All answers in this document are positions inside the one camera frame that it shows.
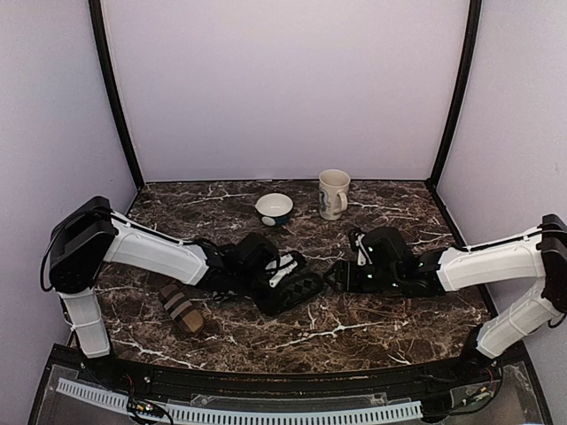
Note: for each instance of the white seahorse mug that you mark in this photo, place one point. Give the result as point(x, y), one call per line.
point(333, 187)

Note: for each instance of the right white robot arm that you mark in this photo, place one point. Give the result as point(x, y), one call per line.
point(386, 265)

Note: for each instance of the black checkered glasses case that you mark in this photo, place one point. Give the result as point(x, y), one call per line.
point(300, 288)

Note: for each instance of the white slotted cable duct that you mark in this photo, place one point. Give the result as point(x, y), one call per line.
point(151, 412)

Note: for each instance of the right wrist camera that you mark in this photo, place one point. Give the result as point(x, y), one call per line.
point(355, 236)

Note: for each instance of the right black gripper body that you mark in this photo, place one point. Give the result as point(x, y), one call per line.
point(352, 282)

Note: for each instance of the right black frame post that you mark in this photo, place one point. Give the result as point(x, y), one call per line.
point(460, 85)

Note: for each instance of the black front rail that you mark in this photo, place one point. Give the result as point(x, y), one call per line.
point(176, 382)

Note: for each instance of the white and navy bowl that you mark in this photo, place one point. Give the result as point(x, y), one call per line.
point(274, 209)

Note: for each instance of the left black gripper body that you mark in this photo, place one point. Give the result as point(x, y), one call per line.
point(267, 305)

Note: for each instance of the black frame post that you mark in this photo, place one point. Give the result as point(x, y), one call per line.
point(111, 88)
point(460, 85)

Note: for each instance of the left black frame post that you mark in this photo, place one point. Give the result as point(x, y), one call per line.
point(111, 88)

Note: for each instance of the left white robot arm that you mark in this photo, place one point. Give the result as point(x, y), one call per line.
point(95, 234)

